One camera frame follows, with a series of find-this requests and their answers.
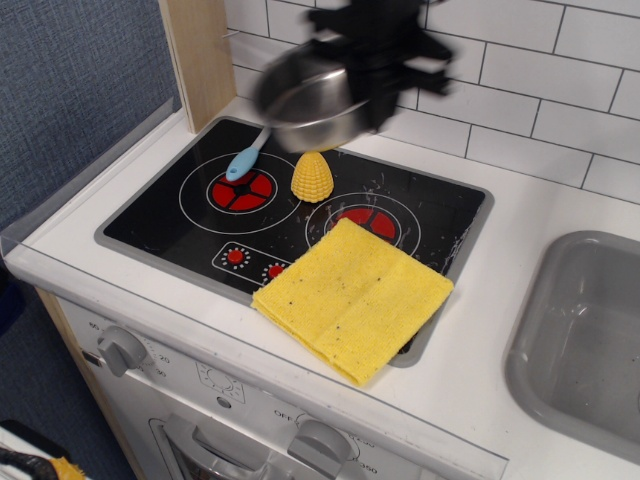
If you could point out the yellow toy corn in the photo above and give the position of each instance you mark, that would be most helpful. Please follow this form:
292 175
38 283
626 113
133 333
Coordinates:
312 180

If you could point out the grey right oven knob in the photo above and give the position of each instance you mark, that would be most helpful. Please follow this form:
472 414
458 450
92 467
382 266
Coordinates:
320 447

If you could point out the grey oven knob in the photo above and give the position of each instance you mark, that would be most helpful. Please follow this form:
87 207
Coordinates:
320 447
120 350

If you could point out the yellow cloth bottom corner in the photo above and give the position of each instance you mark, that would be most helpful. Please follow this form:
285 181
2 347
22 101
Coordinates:
65 470

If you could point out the black toy stove top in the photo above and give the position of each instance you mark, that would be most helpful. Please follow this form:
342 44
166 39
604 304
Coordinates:
233 237

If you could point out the yellow towel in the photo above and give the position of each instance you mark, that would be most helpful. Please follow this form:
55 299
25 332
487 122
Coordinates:
353 300

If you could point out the white toy oven front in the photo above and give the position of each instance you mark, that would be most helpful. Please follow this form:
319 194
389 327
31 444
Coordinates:
184 419

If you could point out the wooden side post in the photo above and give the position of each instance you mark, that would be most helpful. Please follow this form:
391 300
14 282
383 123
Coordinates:
196 33

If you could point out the grey sink basin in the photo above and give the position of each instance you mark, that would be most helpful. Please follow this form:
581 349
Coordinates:
573 364

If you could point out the grey left oven knob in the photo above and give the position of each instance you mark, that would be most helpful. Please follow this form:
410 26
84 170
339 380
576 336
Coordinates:
120 350

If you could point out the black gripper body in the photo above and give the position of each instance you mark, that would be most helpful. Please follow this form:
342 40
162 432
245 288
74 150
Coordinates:
391 32

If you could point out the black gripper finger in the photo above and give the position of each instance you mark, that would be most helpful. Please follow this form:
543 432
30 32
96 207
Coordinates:
361 77
382 102

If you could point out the stainless steel pot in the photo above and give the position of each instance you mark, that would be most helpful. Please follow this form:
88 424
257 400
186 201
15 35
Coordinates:
303 98

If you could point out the white and blue spoon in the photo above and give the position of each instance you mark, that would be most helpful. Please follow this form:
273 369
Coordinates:
242 163

